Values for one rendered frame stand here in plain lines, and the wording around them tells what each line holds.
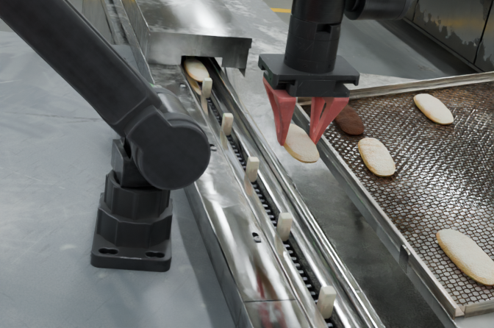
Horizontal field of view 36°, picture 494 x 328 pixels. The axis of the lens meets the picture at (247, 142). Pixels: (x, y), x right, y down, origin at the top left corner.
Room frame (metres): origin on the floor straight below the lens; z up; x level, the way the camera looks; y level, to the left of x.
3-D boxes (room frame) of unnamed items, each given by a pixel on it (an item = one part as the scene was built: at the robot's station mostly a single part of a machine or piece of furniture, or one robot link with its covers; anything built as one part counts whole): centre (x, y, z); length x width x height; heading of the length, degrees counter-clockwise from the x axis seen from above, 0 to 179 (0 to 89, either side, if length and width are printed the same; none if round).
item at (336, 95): (0.81, -0.06, 0.99); 0.07 x 0.07 x 0.09; 19
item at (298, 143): (0.81, -0.06, 0.94); 0.10 x 0.04 x 0.01; 19
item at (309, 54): (0.81, -0.05, 1.06); 0.10 x 0.07 x 0.07; 109
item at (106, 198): (0.73, 0.11, 0.86); 0.12 x 0.09 x 0.08; 10
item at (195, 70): (1.24, 0.11, 0.86); 0.10 x 0.04 x 0.01; 19
